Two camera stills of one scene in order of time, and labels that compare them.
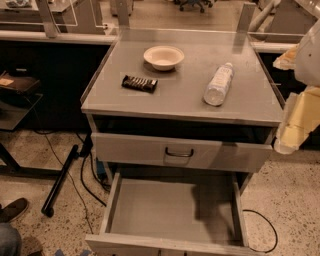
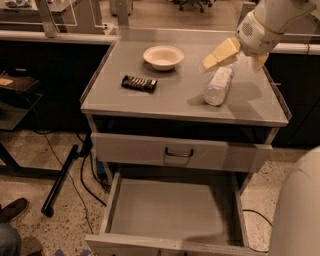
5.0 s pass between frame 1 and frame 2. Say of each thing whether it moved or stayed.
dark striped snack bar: stayed
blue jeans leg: stayed
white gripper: moved
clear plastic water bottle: stayed
